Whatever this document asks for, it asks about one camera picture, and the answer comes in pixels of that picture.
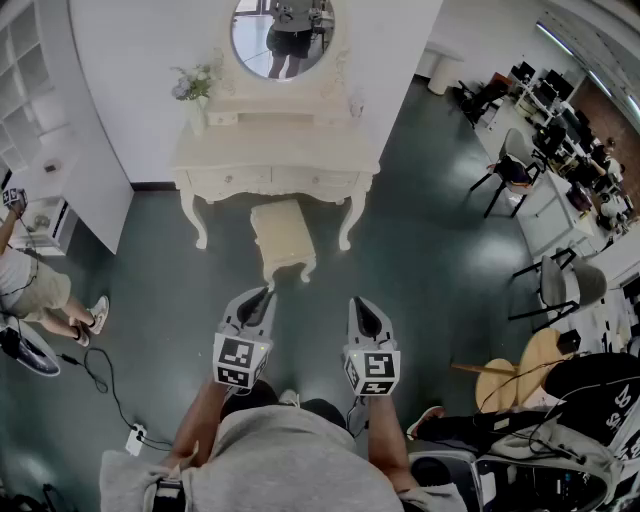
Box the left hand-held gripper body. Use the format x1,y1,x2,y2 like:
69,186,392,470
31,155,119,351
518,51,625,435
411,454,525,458
212,322,274,391

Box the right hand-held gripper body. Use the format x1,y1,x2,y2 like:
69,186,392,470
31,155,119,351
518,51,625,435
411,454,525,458
342,330,403,398

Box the cream upholstered stool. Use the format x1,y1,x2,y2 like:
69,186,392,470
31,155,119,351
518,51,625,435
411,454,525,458
249,198,318,294

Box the cream vanity dressing table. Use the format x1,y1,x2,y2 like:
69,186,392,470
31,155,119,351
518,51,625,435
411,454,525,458
169,0,382,251

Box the person's right forearm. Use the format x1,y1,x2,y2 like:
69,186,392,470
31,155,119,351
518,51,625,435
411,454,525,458
366,394,420,494

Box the person's left forearm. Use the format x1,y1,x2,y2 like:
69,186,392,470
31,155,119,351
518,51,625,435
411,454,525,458
167,377,236,471

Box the round light wooden disc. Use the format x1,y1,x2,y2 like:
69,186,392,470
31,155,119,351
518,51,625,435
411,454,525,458
451,357,521,414

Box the large round wooden stool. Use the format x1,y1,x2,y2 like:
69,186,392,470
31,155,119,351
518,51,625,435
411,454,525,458
518,327,577,407

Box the oval vanity mirror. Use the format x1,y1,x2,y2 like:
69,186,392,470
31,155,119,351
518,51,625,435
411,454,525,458
230,0,336,81

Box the person's black shorts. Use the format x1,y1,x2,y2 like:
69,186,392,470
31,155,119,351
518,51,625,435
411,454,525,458
219,379,350,432

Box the person's grey shirt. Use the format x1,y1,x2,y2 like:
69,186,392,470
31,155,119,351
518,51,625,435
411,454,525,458
99,404,469,512

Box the white power strip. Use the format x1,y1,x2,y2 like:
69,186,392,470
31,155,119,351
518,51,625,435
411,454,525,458
124,422,148,456

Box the grey hooded jacket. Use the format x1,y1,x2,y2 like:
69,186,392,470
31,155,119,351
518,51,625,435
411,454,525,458
477,414,631,504

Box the white flower vase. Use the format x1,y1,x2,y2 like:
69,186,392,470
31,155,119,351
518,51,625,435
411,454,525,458
188,96,210,137

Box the white office desk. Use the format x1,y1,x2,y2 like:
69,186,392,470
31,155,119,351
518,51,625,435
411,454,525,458
514,169,601,257

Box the white low cabinet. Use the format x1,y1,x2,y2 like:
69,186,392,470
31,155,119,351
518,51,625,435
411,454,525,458
7,149,81,257

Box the white cubby shelf unit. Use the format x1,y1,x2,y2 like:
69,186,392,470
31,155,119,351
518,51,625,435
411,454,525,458
0,0,135,256

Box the white chair with black legs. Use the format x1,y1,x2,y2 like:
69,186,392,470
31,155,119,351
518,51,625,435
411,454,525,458
469,127,545,220

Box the flower bouquet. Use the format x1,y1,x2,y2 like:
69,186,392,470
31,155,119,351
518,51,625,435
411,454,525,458
169,62,224,102

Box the black office chair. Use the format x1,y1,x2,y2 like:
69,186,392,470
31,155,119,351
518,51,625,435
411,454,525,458
452,74,511,131

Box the row of black monitors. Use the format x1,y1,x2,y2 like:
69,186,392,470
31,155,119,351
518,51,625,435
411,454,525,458
509,59,596,151

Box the long ceiling light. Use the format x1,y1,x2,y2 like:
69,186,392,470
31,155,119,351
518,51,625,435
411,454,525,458
586,69,614,99
536,19,577,58

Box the black floor cable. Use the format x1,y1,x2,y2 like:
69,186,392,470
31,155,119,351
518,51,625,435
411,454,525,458
139,432,175,451
59,347,146,441

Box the grey chair with black frame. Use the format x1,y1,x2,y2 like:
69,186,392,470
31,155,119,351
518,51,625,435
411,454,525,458
508,246,609,335

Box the white pedestal table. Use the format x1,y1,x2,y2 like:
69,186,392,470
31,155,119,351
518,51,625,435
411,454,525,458
426,41,467,96

